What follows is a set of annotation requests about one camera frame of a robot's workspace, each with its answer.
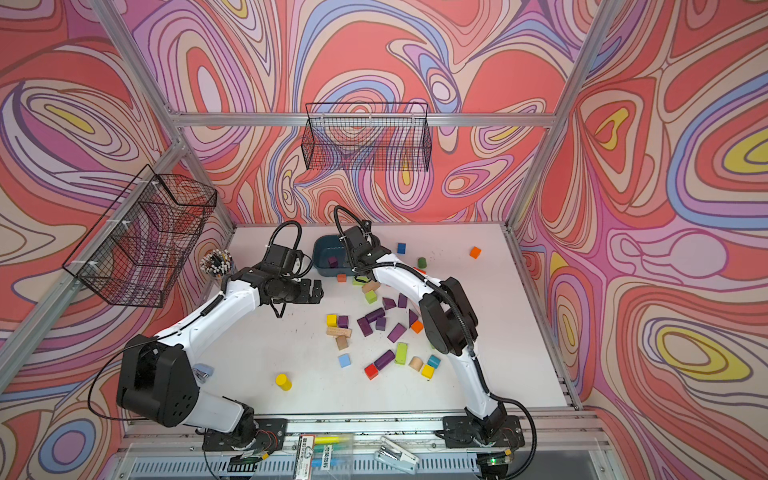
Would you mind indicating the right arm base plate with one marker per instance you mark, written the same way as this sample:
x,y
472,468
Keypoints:
x,y
468,432

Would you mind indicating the natural wood block rear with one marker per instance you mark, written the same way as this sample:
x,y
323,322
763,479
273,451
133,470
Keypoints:
x,y
370,286

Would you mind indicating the light green rectangular block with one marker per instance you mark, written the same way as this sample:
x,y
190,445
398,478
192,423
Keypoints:
x,y
401,353

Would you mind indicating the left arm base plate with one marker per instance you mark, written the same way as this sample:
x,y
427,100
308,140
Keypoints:
x,y
264,435

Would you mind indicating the light blue wooden cube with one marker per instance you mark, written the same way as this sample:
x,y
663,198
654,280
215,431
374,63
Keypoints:
x,y
344,360

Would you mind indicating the natural wood small block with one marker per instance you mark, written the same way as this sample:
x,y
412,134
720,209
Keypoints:
x,y
342,342

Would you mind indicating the purple brick centre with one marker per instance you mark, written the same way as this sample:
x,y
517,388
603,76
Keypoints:
x,y
397,332

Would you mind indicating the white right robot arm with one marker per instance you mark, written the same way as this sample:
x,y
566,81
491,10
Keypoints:
x,y
449,321

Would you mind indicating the black wire basket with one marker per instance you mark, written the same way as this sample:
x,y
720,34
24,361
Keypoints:
x,y
147,244
367,136

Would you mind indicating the black wire basket back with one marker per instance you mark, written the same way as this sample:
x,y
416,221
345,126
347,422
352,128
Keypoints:
x,y
367,136

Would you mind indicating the purple long brick front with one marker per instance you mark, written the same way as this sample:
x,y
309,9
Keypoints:
x,y
384,360

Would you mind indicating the pen holder cup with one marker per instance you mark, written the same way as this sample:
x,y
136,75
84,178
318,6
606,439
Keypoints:
x,y
217,263

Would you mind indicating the red wooden cube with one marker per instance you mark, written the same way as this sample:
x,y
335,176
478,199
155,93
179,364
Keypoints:
x,y
371,371

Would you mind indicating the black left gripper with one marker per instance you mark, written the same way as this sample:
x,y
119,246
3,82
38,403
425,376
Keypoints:
x,y
306,296

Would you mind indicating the marker box front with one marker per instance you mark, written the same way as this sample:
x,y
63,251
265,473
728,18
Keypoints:
x,y
324,457

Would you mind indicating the yellow small cube front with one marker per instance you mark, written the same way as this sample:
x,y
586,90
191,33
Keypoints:
x,y
428,372

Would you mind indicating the natural wood cylinder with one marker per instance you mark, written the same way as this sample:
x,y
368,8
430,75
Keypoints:
x,y
416,364

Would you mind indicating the yellow wooden cylinder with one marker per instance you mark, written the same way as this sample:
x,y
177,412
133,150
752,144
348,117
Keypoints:
x,y
283,382

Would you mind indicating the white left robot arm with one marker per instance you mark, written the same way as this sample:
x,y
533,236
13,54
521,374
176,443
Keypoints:
x,y
156,377

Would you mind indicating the teal plastic storage bin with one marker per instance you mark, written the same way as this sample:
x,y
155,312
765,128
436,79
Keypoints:
x,y
325,247

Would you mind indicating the teal small cube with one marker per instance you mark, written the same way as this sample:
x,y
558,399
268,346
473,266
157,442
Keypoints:
x,y
434,361

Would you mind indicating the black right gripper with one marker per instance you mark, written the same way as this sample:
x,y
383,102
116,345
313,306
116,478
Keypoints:
x,y
349,258

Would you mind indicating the black wire basket left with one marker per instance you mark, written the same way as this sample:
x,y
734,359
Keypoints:
x,y
147,244

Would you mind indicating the natural wood long block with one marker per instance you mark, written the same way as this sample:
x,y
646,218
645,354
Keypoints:
x,y
339,332

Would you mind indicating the clear plastic stapler front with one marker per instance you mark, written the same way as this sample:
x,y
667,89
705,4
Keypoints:
x,y
396,457

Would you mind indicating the purple brick tilted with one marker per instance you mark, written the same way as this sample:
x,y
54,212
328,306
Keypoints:
x,y
365,326

